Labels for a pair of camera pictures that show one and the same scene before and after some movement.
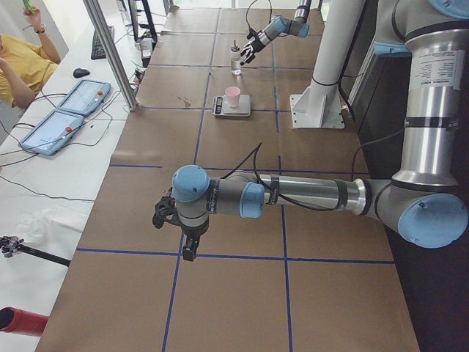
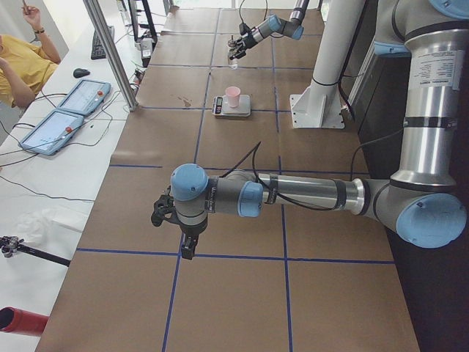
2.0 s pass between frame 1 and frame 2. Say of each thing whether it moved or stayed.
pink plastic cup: stayed
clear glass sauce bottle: moved
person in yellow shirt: stayed
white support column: stayed
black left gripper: stayed
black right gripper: moved
